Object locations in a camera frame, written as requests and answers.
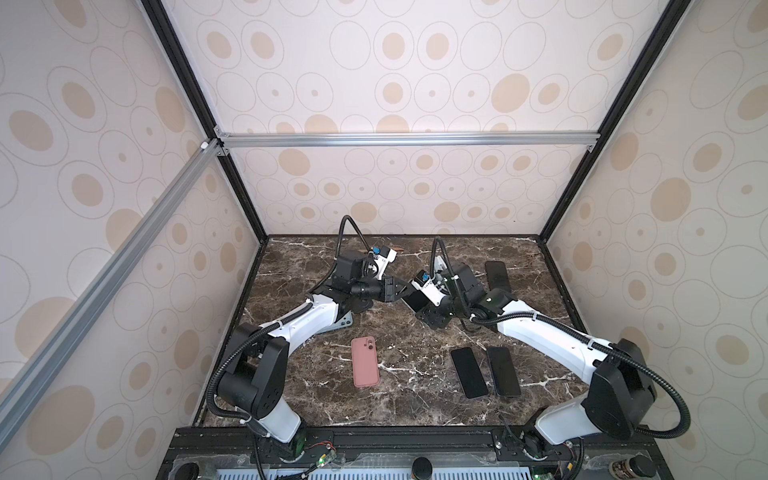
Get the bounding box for black phone case horizontal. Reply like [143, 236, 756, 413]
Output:
[485, 260, 512, 293]

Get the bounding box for black phone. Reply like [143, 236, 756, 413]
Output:
[402, 290, 431, 314]
[450, 347, 489, 399]
[486, 347, 522, 398]

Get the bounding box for pink phone case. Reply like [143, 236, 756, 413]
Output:
[351, 336, 380, 388]

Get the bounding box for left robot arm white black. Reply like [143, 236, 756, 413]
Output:
[205, 255, 415, 444]

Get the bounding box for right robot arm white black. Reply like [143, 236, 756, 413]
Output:
[406, 287, 691, 445]

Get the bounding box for light blue phone case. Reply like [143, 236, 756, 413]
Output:
[324, 312, 353, 332]

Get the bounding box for black knob front centre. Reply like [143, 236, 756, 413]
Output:
[411, 457, 434, 480]

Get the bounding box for black round button right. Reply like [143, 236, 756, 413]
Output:
[608, 455, 657, 480]

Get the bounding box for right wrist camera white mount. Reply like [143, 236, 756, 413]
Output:
[412, 271, 446, 307]

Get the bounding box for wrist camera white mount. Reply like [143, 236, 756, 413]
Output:
[371, 246, 397, 280]
[412, 271, 446, 307]

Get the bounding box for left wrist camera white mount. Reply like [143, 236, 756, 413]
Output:
[371, 246, 397, 280]

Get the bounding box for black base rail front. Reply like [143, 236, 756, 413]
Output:
[156, 425, 672, 479]

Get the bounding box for horizontal aluminium rail back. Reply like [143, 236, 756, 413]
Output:
[219, 130, 600, 150]

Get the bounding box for diagonal aluminium rail left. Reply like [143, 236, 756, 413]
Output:
[1, 138, 222, 449]

